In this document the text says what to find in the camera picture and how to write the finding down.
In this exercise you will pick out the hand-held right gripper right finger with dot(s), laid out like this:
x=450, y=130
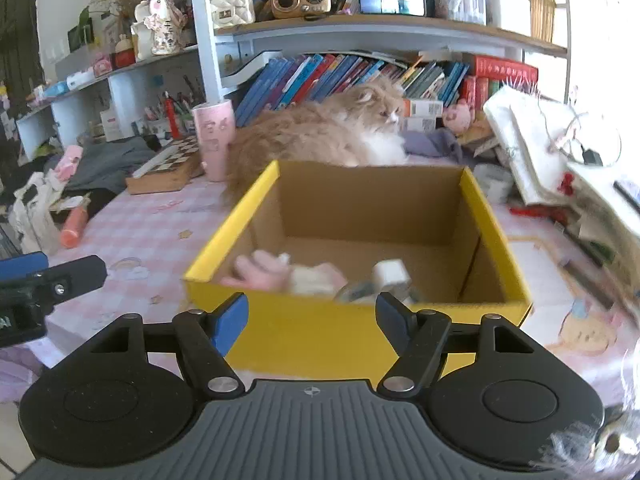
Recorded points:
x=392, y=322

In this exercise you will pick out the white quilted purse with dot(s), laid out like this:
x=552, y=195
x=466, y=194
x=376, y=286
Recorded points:
x=231, y=10

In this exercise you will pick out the pen holder with pens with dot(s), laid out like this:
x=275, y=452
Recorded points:
x=157, y=125

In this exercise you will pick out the row of colourful books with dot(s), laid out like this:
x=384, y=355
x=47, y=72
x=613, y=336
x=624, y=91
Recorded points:
x=320, y=75

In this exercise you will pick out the pile of papers and bags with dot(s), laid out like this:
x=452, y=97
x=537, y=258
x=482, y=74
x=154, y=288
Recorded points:
x=530, y=135

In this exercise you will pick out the wooden retro radio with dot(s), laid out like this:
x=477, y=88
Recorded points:
x=300, y=2

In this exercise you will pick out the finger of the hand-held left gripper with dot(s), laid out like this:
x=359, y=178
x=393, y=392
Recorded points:
x=22, y=266
x=75, y=275

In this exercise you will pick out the white storage boxes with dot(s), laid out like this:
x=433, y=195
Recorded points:
x=505, y=10

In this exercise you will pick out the yellow cardboard box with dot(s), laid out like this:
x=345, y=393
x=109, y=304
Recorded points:
x=310, y=330

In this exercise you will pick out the white shelf unit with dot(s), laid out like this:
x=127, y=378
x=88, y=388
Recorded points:
x=205, y=60

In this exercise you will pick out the pink checkered desktop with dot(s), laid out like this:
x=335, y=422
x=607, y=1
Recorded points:
x=150, y=230

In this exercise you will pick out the red round jar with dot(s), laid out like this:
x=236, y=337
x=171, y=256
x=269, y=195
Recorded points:
x=125, y=55

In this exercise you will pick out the purple cloth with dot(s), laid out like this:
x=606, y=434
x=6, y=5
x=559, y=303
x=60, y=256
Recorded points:
x=435, y=145

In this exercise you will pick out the white red box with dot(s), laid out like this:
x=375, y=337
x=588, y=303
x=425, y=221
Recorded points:
x=111, y=126

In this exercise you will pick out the large white charger block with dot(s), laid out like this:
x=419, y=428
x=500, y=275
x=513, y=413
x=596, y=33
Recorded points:
x=391, y=272

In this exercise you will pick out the white cartoon mat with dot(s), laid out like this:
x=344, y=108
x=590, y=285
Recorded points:
x=540, y=280

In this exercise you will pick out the wooden chessboard box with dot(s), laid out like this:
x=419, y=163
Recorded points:
x=165, y=175

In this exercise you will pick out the pink pig plush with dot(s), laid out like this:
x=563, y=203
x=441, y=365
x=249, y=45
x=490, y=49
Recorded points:
x=457, y=117

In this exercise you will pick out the fluffy orange cat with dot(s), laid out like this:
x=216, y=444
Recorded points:
x=310, y=135

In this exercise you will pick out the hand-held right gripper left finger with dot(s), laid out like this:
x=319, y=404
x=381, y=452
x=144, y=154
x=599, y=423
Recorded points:
x=231, y=322

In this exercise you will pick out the orange plastic bottle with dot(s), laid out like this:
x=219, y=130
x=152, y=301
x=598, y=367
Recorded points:
x=74, y=227

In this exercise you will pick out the cream canvas bag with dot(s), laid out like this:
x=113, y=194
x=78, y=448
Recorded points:
x=35, y=215

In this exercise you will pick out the black lying book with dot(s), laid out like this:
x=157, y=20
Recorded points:
x=250, y=67

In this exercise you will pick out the red tassel ornament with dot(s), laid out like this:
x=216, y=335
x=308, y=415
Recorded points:
x=172, y=117

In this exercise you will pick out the pink plush toy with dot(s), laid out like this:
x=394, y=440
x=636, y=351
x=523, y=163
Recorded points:
x=270, y=272

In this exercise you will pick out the pink cylindrical container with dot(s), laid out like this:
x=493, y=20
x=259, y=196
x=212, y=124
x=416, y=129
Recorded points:
x=214, y=142

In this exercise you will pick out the red thick book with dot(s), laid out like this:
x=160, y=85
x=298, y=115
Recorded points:
x=505, y=70

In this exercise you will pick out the pink box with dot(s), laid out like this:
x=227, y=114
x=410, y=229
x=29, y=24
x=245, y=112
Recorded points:
x=102, y=67

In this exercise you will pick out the smartphone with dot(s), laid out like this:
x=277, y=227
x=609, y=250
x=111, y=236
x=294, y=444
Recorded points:
x=392, y=1

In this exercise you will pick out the grey cloth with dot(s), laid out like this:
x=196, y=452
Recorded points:
x=110, y=165

